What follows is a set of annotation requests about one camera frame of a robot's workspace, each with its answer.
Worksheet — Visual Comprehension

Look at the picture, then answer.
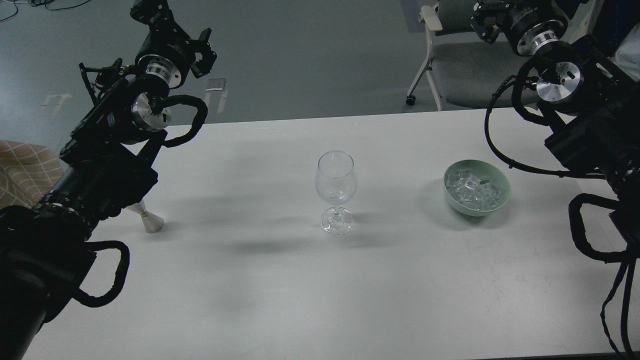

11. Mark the grey office chair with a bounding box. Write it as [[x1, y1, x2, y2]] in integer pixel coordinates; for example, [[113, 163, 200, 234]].
[[406, 0, 526, 111]]

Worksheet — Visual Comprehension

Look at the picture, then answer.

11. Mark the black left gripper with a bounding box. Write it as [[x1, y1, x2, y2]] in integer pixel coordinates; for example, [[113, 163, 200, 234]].
[[131, 0, 217, 90]]

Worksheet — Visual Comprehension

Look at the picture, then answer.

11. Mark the clear wine glass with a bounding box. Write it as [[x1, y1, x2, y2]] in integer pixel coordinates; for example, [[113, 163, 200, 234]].
[[315, 150, 358, 236]]

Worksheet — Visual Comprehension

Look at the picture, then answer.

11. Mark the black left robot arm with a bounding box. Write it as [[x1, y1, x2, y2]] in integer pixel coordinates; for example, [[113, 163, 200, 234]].
[[1, 0, 217, 360]]

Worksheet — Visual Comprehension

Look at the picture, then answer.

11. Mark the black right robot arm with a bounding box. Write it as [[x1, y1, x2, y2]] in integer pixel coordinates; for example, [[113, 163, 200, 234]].
[[470, 0, 639, 360]]

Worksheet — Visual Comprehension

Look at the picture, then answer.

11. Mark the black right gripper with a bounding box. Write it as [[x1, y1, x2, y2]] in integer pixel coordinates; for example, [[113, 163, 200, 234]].
[[470, 0, 569, 56]]

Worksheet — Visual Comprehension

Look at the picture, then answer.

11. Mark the pile of ice cubes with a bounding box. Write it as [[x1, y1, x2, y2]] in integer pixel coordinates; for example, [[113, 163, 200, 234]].
[[444, 168, 507, 211]]

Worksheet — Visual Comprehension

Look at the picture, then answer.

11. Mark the green bowl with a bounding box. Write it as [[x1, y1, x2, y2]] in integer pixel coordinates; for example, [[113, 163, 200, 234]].
[[442, 159, 512, 218]]

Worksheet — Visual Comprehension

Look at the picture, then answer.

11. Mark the steel double jigger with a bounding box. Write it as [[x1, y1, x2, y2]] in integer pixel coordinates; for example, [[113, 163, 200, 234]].
[[125, 200, 165, 234]]

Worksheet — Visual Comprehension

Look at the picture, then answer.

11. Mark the beige checkered cushion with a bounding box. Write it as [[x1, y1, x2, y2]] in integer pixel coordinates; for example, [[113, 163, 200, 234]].
[[0, 139, 64, 208]]

